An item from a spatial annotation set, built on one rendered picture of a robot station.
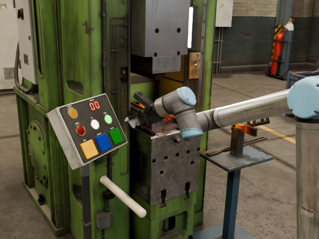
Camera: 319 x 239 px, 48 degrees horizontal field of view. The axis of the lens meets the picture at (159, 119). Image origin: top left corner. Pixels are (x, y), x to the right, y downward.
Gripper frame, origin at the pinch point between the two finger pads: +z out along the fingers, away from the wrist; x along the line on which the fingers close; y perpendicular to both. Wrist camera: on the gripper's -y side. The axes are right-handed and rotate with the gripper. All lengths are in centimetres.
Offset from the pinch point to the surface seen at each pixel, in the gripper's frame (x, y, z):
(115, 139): -1.7, 6.9, 10.2
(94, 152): -18.2, 8.2, 10.3
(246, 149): 96, 52, -8
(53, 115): -26.9, -14.2, 14.8
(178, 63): 52, -18, -10
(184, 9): 54, -43, -27
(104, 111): 0.0, -8.1, 11.0
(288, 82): 444, 46, 32
